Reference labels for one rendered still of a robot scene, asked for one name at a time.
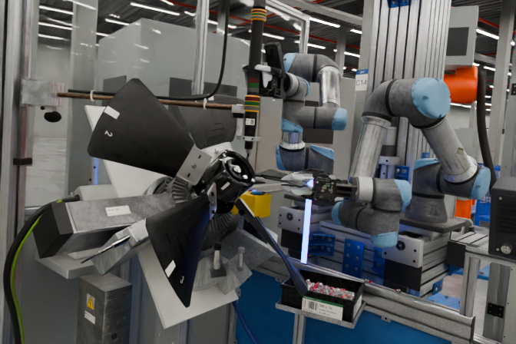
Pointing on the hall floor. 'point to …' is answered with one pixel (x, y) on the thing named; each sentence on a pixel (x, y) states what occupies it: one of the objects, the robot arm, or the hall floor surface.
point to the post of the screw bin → (299, 329)
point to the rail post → (229, 324)
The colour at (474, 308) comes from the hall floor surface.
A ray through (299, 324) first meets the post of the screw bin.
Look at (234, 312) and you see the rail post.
